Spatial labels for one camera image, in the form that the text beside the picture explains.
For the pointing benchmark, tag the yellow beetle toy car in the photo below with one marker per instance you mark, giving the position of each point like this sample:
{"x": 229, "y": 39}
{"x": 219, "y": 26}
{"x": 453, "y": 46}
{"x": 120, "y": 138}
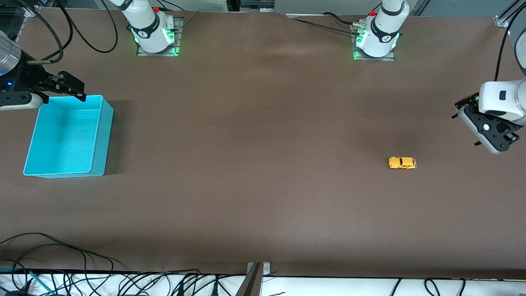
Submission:
{"x": 402, "y": 163}

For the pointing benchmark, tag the turquoise plastic bin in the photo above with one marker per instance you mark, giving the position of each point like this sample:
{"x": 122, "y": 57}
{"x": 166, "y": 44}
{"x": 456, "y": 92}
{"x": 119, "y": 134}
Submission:
{"x": 65, "y": 139}

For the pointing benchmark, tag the dark equipment with aluminium rail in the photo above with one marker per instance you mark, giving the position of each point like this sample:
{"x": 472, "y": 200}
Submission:
{"x": 250, "y": 5}

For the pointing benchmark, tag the dark framed panel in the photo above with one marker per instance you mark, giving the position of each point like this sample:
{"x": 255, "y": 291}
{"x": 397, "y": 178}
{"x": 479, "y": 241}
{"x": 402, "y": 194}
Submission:
{"x": 12, "y": 10}

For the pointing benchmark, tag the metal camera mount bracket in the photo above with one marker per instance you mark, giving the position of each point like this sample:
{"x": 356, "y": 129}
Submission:
{"x": 252, "y": 281}

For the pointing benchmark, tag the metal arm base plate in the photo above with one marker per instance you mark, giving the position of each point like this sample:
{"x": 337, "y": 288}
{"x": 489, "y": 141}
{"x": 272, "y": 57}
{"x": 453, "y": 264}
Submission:
{"x": 177, "y": 37}
{"x": 390, "y": 56}

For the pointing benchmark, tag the aluminium frame profile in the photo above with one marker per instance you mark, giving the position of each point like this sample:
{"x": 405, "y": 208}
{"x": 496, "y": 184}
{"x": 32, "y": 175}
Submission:
{"x": 507, "y": 14}

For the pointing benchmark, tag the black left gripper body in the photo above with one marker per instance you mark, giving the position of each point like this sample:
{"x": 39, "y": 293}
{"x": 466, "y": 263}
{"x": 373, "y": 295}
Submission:
{"x": 469, "y": 101}

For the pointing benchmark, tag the black power plug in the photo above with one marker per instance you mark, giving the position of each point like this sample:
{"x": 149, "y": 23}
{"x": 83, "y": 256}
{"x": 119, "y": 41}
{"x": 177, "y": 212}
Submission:
{"x": 179, "y": 290}
{"x": 215, "y": 288}

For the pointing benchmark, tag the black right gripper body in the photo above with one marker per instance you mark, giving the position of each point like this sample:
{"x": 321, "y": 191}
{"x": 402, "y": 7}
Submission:
{"x": 29, "y": 76}

